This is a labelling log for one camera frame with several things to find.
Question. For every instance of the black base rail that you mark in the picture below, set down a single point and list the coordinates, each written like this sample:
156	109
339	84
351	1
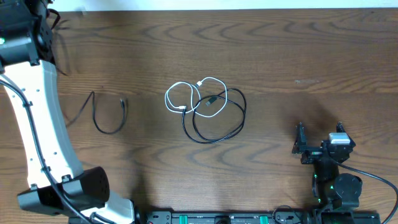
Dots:
283	216

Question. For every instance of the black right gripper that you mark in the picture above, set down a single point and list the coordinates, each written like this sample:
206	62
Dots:
312	153

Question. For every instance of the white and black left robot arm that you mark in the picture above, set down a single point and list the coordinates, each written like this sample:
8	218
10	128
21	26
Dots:
58	183

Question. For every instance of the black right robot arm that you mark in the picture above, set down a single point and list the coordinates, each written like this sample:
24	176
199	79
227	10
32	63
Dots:
337	193

